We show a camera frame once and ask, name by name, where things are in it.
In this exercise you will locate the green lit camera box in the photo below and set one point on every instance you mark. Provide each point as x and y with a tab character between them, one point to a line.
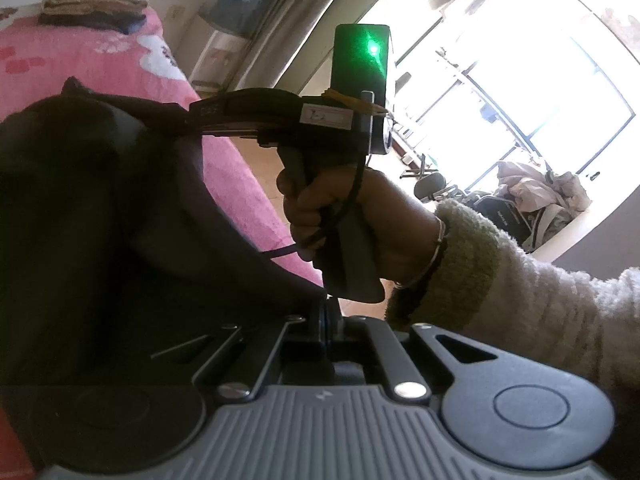
361	60

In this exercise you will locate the clothes heap by window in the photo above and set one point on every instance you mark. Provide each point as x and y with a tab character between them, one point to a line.
530	206

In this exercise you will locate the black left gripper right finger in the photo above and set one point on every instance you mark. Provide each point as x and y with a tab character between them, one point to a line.
429	399

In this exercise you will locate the black garment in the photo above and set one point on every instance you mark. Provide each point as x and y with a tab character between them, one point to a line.
112	247

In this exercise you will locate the folded beige clothes stack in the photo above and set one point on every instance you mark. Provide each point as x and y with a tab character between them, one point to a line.
124	16

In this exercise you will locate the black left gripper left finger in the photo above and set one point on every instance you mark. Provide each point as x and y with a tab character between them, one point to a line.
146	413

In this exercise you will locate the white fuzzy sleeve forearm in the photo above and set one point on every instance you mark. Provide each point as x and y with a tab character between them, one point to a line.
483	286

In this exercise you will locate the pink floral blanket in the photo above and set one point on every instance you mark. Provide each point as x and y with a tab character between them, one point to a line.
37	59

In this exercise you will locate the grey curtain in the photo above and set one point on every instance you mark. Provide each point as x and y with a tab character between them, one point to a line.
279	38

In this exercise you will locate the white water dispenser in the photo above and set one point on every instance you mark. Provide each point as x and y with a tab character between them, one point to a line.
207	55

